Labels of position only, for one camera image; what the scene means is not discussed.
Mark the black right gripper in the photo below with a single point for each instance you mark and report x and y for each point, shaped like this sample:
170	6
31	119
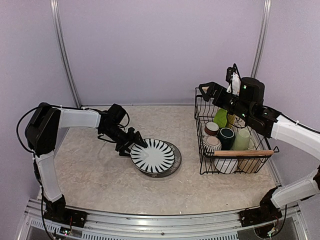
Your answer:
219	94

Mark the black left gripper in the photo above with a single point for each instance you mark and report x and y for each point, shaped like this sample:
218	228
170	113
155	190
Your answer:
132	139

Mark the white plate dark stripes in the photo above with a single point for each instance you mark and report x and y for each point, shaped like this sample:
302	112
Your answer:
157	157

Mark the yellow green woven plate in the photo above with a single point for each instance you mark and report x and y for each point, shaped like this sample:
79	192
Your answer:
230	120

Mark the grey reindeer plate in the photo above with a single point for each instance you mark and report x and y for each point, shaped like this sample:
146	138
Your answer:
175	166

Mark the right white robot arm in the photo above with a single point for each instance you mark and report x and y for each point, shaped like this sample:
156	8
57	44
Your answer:
248	105

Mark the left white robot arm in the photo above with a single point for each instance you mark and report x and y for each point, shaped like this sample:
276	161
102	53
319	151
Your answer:
41	135

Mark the lime green plate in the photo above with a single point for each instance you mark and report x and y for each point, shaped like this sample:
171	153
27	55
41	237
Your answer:
220	118

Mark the brown white small bowl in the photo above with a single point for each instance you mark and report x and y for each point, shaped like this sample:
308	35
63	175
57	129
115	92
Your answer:
211	128

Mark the dark green mug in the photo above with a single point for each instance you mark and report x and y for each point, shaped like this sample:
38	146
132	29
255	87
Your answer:
226	136

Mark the striped black white cup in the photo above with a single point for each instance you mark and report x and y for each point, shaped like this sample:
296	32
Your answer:
211	144

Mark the light green cup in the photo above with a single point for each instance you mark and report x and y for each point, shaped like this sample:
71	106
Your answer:
242	140

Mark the clear glass cup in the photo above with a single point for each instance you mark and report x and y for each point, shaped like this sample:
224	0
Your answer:
251	145

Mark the beige cup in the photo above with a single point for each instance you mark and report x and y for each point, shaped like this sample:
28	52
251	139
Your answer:
249	165

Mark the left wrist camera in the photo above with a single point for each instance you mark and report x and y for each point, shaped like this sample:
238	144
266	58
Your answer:
118	113

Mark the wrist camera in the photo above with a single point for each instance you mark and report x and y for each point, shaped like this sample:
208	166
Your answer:
248	89
118	113

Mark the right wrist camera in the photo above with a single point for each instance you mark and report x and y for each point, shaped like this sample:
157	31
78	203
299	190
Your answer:
248	89

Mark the black wire dish rack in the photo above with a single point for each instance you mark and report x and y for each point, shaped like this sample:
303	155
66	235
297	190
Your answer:
204	112

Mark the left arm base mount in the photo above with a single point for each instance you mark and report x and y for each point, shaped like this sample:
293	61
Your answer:
70	217

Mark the aluminium front rail frame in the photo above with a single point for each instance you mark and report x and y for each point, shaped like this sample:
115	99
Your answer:
103	225

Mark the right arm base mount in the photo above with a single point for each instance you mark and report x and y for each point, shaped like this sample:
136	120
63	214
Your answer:
255	216

